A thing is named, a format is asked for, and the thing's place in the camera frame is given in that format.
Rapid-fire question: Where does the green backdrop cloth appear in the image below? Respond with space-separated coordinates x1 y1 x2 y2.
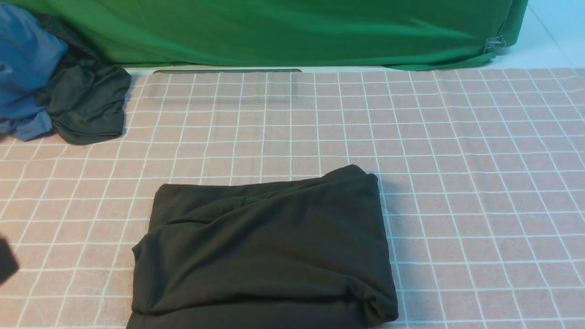
8 0 530 71

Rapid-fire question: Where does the dark green crumpled garment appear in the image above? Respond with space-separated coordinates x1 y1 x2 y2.
36 14 131 145

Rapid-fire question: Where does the blue garment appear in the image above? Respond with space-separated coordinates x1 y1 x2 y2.
0 3 68 141

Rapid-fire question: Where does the dark gray long-sleeve shirt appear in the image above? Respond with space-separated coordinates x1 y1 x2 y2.
127 165 399 329

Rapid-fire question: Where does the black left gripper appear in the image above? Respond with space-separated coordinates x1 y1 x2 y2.
0 238 19 285

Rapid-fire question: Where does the pink checkered tablecloth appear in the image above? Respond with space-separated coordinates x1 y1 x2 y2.
0 69 585 329

